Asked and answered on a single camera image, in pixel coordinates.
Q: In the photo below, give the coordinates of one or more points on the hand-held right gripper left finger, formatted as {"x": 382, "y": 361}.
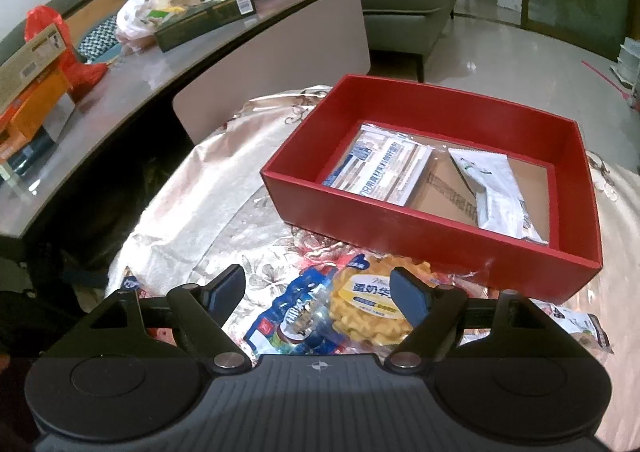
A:
{"x": 227, "y": 284}

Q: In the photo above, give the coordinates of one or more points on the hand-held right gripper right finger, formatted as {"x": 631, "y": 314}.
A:
{"x": 407, "y": 292}

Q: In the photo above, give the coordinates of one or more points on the yellow waffle snack packet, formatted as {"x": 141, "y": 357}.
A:
{"x": 365, "y": 302}

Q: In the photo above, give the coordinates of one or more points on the red cardboard box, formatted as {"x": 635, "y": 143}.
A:
{"x": 450, "y": 252}

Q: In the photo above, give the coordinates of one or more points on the blue snack packet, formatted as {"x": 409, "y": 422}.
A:
{"x": 295, "y": 317}

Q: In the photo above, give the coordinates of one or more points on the white snack packet green print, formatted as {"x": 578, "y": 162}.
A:
{"x": 495, "y": 192}

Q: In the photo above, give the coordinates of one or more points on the clear packet of printed sachets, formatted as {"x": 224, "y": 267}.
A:
{"x": 380, "y": 162}

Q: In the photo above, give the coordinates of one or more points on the white brown snack packet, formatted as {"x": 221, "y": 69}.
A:
{"x": 580, "y": 324}

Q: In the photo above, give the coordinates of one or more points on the grey coffee table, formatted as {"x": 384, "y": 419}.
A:
{"x": 150, "y": 67}

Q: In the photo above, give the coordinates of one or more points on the orange box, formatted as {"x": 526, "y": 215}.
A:
{"x": 35, "y": 112}

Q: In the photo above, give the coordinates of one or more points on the red plastic bag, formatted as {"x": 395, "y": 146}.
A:
{"x": 80, "y": 72}

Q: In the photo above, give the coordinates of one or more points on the dark green box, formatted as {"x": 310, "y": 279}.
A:
{"x": 200, "y": 25}

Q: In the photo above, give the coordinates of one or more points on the houndstooth cushion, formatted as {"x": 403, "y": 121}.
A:
{"x": 97, "y": 40}

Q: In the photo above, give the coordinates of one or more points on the grey green sofa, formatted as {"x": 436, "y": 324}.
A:
{"x": 400, "y": 2}

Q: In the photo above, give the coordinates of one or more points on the pink stick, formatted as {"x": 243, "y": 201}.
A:
{"x": 602, "y": 76}

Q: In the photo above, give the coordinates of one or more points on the white plastic bag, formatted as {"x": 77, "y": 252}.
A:
{"x": 145, "y": 2}

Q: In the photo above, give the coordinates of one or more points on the kraft cardboard box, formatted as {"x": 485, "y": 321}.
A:
{"x": 25, "y": 62}

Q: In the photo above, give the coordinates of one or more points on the white rack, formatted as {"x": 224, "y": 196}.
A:
{"x": 627, "y": 62}

